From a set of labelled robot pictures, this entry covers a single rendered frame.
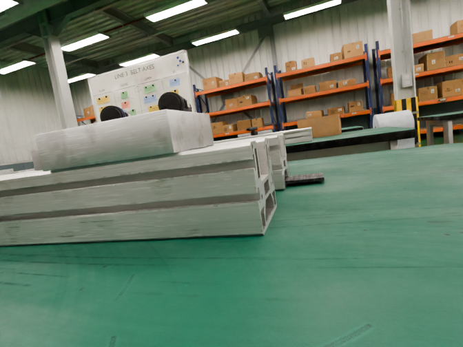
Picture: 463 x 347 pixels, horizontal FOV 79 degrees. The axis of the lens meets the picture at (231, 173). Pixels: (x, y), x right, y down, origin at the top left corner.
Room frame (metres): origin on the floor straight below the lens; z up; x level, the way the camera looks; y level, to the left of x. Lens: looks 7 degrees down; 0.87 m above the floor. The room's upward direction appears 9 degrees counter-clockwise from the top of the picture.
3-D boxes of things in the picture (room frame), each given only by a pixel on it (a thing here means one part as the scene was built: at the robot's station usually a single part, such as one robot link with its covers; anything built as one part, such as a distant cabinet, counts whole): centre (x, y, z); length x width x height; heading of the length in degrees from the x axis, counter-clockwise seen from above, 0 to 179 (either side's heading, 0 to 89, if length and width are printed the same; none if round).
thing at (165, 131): (0.34, 0.11, 0.87); 0.16 x 0.11 x 0.07; 73
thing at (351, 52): (9.49, -3.34, 1.59); 2.83 x 0.98 x 3.17; 69
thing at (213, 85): (10.57, -0.55, 1.58); 2.83 x 0.98 x 3.15; 69
